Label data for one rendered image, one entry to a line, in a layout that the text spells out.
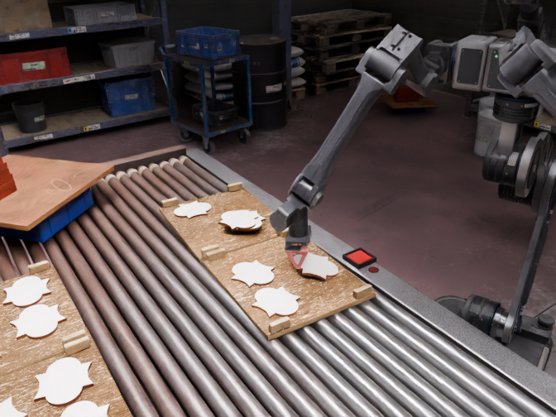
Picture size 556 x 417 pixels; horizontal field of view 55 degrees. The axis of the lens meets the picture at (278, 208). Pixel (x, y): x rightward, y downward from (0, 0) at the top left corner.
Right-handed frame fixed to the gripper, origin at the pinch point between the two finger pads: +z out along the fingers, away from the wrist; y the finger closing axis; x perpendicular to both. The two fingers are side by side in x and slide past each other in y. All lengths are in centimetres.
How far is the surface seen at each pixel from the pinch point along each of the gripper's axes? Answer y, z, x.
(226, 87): 443, 56, 135
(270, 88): 392, 44, 75
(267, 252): 8.6, 3.2, 11.1
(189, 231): 18.9, 2.4, 39.9
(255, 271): -3.6, 2.5, 12.7
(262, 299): -16.4, 2.8, 8.2
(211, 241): 13.4, 2.7, 30.8
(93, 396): -55, 4, 39
